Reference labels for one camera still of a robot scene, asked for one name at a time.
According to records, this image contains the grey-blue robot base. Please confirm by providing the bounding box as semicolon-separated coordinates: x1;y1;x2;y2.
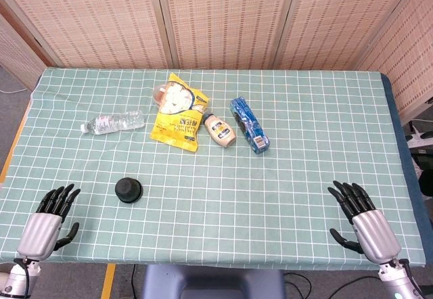
141;264;286;299

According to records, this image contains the black bulky object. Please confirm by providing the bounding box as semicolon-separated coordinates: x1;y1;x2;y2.
411;155;433;198

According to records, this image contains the green checked tablecloth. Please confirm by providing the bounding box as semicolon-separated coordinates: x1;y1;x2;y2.
0;67;426;269

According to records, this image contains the clear plastic water bottle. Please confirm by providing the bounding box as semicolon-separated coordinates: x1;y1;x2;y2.
80;110;147;136

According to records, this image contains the black round lid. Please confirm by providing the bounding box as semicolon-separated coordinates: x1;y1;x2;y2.
118;193;143;206

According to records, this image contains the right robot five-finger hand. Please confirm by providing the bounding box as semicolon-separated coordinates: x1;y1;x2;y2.
327;180;402;265

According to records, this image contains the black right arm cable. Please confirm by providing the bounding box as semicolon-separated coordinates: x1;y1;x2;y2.
398;258;426;296

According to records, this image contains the blue cookie box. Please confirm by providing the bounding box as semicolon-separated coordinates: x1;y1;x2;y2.
230;96;271;154

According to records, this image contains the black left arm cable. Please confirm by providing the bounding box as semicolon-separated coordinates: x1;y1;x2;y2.
13;258;32;293

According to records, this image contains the woven folding screen panel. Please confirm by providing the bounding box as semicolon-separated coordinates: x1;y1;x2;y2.
273;0;433;72
0;0;170;70
353;0;433;126
0;6;47;90
155;0;300;70

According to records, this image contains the black round container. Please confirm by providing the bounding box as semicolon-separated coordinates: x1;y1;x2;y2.
114;176;142;202

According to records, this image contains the clear plastic food package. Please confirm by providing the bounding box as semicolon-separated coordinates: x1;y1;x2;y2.
152;83;170;108

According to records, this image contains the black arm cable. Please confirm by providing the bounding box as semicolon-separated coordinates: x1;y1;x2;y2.
13;258;32;293
398;258;426;296

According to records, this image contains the beige mayonnaise squeeze bottle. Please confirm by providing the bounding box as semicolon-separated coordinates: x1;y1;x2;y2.
202;112;237;148

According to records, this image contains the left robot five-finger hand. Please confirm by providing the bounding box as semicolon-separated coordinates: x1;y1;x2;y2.
16;183;81;262

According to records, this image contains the yellow snack bag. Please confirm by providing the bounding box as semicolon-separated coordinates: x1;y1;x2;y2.
150;72;210;153

